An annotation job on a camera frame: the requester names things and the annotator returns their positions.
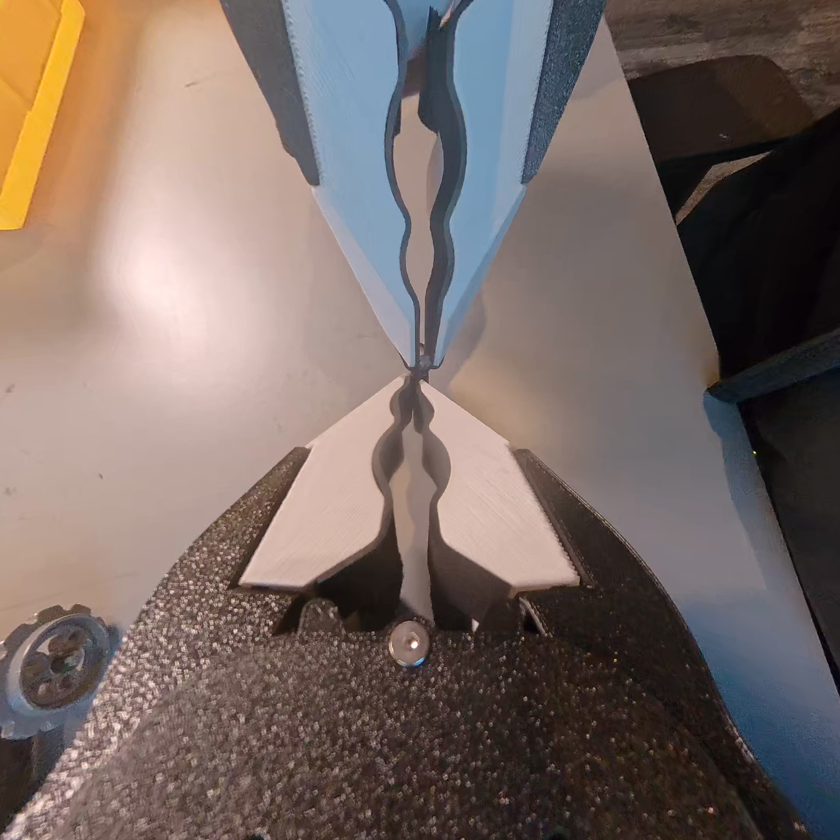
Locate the small grey toy wheel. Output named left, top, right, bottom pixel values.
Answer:
left=0, top=604, right=116, bottom=739

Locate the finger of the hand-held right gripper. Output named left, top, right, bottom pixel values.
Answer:
left=280, top=0, right=424, bottom=366
left=420, top=0, right=552, bottom=366

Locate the grey desk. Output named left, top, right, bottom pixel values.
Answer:
left=0, top=0, right=840, bottom=840

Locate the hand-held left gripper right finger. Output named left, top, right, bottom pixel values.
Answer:
left=420, top=377, right=584, bottom=614

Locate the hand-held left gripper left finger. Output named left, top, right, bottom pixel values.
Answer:
left=238, top=376, right=418, bottom=590

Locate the yellow plastic bin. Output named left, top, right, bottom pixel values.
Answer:
left=0, top=0, right=86, bottom=232

